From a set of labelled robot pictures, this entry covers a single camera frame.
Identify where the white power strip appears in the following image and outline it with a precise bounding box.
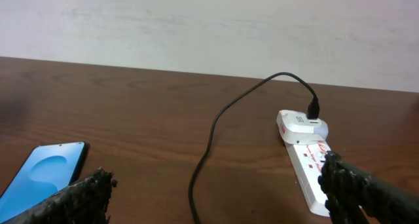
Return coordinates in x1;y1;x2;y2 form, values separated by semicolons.
285;142;331;217

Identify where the black USB charging cable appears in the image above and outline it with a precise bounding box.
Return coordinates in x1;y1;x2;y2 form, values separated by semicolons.
188;71;321;224

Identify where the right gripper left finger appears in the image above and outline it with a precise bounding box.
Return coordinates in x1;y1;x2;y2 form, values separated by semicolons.
5;168;117;224

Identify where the white USB charger plug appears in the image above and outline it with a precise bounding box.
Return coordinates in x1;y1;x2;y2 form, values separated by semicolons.
276;110;329;145

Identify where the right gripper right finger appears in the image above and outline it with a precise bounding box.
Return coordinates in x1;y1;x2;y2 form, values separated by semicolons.
318;151;418;224

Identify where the blue Samsung Galaxy smartphone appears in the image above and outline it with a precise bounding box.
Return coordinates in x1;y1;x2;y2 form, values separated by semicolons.
1;141;90;223

